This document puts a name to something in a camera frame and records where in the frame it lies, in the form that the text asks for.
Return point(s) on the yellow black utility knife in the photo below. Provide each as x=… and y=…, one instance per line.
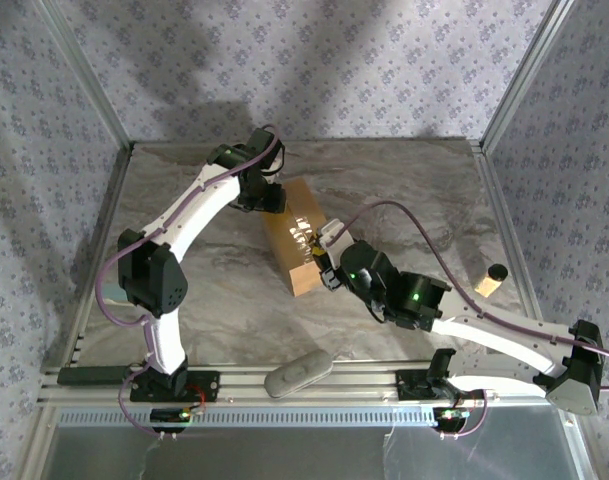
x=316, y=246

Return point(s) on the brown cardboard box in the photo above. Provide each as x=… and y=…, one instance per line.
x=304, y=280

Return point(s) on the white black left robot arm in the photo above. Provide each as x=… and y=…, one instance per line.
x=194, y=210

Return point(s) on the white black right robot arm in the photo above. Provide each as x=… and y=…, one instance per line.
x=494, y=340

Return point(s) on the wooden block with black cap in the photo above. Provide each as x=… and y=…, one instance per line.
x=486, y=287

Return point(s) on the grey oval pad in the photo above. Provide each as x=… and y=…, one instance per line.
x=296, y=375

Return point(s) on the small black electronics module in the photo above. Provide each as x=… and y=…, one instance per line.
x=451, y=416
x=171, y=417

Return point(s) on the shiny metal panel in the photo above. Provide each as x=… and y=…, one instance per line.
x=304, y=455

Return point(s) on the black rectangular bar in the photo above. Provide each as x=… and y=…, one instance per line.
x=94, y=376

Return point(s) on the wide aluminium extrusion rail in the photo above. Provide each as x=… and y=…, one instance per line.
x=354, y=387

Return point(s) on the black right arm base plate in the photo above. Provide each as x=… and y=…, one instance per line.
x=409, y=387

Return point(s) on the aluminium side rail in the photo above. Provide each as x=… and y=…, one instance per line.
x=105, y=225
x=510, y=225

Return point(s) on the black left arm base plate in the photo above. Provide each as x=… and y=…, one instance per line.
x=209, y=385

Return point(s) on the aluminium frame post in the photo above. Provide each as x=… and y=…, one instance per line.
x=525, y=75
x=90, y=75

